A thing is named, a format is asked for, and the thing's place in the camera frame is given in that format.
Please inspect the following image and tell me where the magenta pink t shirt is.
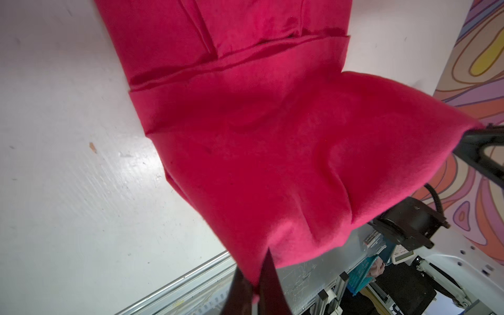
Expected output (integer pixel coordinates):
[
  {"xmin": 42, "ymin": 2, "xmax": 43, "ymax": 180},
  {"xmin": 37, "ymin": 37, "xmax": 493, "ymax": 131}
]
[{"xmin": 96, "ymin": 1, "xmax": 480, "ymax": 285}]

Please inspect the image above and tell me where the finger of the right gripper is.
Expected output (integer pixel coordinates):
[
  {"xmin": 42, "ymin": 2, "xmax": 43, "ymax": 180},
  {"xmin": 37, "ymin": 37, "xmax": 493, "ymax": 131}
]
[{"xmin": 453, "ymin": 124, "xmax": 503, "ymax": 188}]

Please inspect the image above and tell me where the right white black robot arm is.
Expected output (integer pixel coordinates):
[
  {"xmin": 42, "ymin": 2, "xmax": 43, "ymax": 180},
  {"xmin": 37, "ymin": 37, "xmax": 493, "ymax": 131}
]
[{"xmin": 370, "ymin": 125, "xmax": 503, "ymax": 314}]

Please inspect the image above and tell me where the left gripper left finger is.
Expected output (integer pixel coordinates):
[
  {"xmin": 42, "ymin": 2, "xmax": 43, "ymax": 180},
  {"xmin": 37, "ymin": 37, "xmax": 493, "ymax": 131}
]
[{"xmin": 220, "ymin": 269, "xmax": 253, "ymax": 315}]

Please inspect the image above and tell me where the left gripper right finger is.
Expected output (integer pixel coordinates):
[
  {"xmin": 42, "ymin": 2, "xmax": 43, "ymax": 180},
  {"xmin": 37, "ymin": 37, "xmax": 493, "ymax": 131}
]
[{"xmin": 258, "ymin": 250, "xmax": 293, "ymax": 315}]

